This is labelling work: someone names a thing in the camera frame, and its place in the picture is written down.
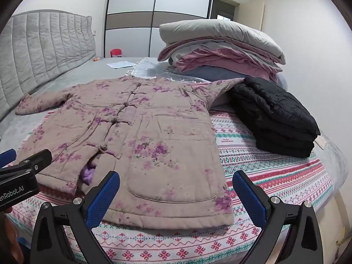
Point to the white sliding-door wardrobe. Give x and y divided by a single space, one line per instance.
132 13

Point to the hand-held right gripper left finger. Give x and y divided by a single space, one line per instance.
103 198

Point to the patterned knit blanket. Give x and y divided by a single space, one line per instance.
275 176

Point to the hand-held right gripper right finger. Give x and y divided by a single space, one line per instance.
249 195

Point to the clear plastic bag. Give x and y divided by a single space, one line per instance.
154 70

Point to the folded black puffer jacket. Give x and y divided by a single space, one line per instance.
275 115

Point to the folded grey-white quilt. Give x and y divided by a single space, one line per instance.
220 34

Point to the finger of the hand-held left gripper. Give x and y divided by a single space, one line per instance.
5 157
37 161

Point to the small red object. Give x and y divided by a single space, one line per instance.
116 53

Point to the blue-grey pillow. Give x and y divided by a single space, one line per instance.
209 73

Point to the grey quilted headboard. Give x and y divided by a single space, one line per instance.
41 52

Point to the floral padded jacket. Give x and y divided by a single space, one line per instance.
154 132

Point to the white paper sheet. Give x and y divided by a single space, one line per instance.
119 64

